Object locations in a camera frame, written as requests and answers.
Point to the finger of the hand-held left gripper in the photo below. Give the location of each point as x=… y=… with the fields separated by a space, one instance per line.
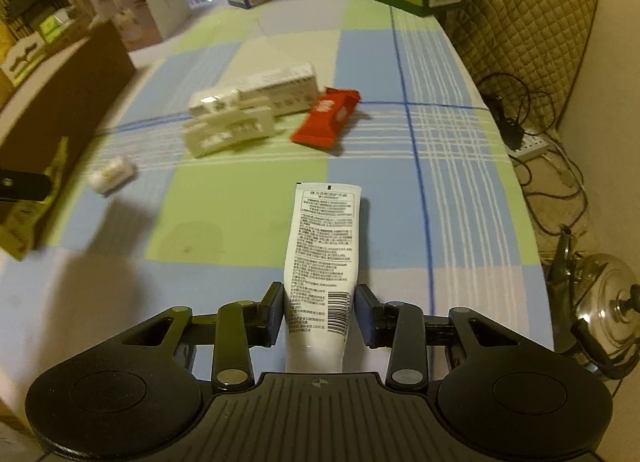
x=25 y=186

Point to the stainless steel kettle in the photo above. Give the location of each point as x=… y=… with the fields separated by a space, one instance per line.
x=600 y=302

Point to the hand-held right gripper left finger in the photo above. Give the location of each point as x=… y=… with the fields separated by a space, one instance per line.
x=276 y=314

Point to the white plastic blister pack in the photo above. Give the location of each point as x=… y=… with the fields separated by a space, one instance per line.
x=230 y=127

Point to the green tissue packet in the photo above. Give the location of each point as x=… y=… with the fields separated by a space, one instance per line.
x=52 y=26

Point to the quilted beige chair cover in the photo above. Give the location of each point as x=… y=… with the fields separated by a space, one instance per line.
x=520 y=32

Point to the large white cream tube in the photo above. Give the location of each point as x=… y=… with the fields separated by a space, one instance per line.
x=322 y=252

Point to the black plug adapter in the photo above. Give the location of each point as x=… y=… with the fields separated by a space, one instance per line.
x=511 y=131

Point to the white power strip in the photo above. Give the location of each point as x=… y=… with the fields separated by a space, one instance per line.
x=532 y=146

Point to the yellow snack packet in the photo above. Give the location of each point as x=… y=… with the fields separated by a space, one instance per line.
x=25 y=222

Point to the small white tube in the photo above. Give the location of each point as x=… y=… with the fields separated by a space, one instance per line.
x=112 y=175

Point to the red snack packet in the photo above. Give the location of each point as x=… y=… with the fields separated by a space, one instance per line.
x=325 y=117

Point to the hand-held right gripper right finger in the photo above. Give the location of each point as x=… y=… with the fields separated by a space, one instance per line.
x=362 y=322

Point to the long white medicine box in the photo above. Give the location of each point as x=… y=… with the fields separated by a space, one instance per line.
x=280 y=87

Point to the checked tablecloth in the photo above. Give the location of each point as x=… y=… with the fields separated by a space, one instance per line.
x=450 y=217

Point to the box of tissue packs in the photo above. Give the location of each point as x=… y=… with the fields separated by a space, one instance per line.
x=22 y=60

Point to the brown storage box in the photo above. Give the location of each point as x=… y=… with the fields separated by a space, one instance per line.
x=60 y=92

